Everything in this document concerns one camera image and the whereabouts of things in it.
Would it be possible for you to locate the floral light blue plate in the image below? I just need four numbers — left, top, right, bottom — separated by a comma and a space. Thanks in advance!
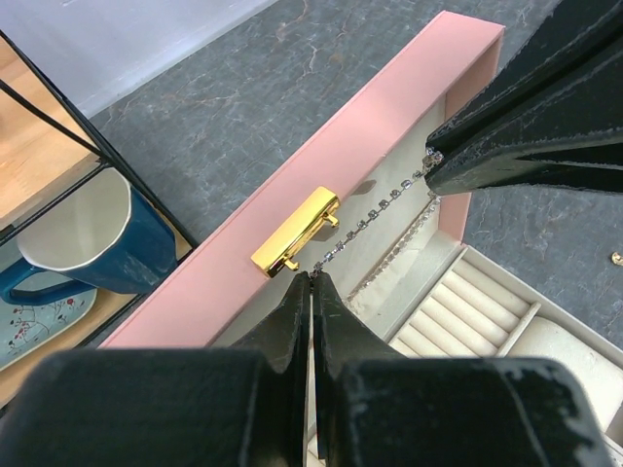
1, 290, 97, 370

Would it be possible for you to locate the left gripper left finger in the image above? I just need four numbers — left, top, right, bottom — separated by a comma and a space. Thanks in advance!
232, 272, 311, 375

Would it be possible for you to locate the pink jewelry box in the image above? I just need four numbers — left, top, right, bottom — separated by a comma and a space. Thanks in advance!
96, 10, 623, 467

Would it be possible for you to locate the blue mug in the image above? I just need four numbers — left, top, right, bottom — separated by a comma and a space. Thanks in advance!
1, 168, 177, 305

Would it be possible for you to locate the silver rhinestone necklace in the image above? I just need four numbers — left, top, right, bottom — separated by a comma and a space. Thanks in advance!
311, 148, 447, 305

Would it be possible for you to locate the black wire shelf rack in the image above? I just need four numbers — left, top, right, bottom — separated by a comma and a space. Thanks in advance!
0, 29, 200, 408

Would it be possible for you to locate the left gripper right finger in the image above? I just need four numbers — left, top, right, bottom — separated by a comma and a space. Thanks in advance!
311, 269, 410, 383

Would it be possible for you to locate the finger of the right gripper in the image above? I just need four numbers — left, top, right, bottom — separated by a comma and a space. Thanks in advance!
426, 130, 622, 196
426, 0, 622, 156

